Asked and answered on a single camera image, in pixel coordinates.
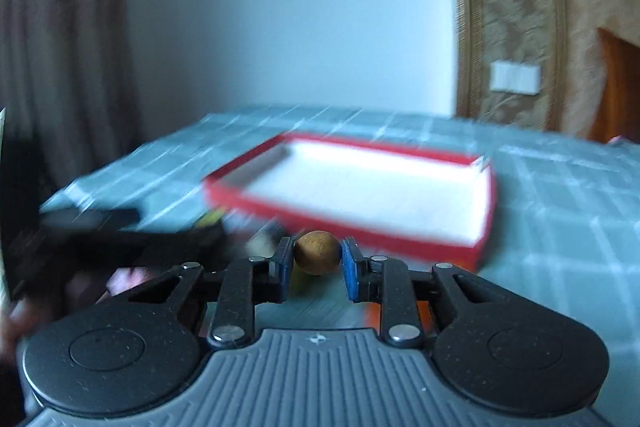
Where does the brown wooden headboard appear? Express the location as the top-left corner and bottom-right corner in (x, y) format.
(588, 27), (640, 143)

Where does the red shallow cardboard box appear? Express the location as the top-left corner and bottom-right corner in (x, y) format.
(203, 132), (497, 270)

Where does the teal checked bed sheet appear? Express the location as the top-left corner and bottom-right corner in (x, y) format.
(47, 105), (639, 426)

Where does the small brown round fruit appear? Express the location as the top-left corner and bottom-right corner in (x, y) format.
(293, 231), (342, 275)

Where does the white wall switch panel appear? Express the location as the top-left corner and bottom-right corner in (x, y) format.
(489, 61), (541, 96)

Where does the beige patterned curtain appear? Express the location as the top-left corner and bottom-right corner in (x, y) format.
(1, 0), (141, 187)

